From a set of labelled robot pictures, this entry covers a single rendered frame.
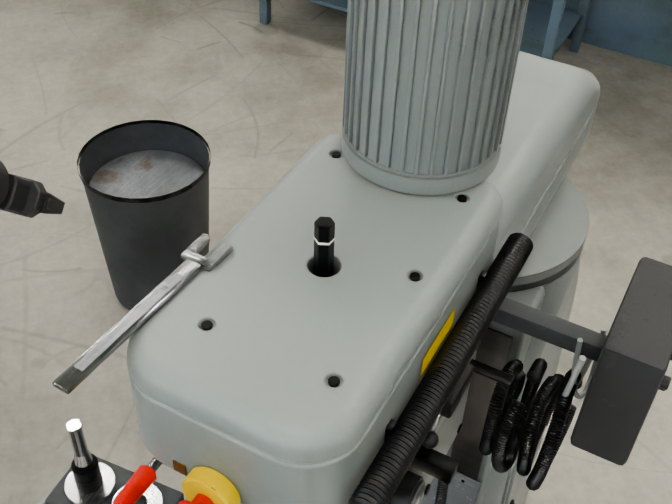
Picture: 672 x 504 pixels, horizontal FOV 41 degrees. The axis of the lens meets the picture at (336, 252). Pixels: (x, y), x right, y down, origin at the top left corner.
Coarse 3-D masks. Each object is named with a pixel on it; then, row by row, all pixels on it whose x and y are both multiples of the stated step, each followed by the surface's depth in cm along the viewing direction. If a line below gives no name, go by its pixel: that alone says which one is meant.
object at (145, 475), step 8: (152, 464) 98; (160, 464) 99; (136, 472) 97; (144, 472) 97; (152, 472) 97; (136, 480) 96; (144, 480) 96; (152, 480) 97; (128, 488) 95; (136, 488) 96; (144, 488) 96; (120, 496) 95; (128, 496) 95; (136, 496) 95
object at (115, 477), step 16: (112, 464) 166; (64, 480) 163; (112, 480) 162; (128, 480) 163; (48, 496) 160; (64, 496) 160; (80, 496) 159; (96, 496) 159; (112, 496) 161; (144, 496) 160; (160, 496) 160; (176, 496) 161
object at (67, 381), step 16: (208, 240) 98; (192, 256) 95; (224, 256) 96; (176, 272) 93; (192, 272) 94; (160, 288) 91; (176, 288) 92; (144, 304) 90; (160, 304) 90; (128, 320) 88; (144, 320) 89; (112, 336) 86; (128, 336) 87; (96, 352) 85; (112, 352) 86; (80, 368) 83; (64, 384) 82
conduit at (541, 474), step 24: (504, 384) 128; (528, 384) 142; (552, 384) 130; (504, 408) 143; (528, 408) 144; (552, 408) 141; (576, 408) 141; (504, 432) 128; (528, 432) 128; (552, 432) 126; (504, 456) 131; (528, 456) 129; (552, 456) 126; (528, 480) 131
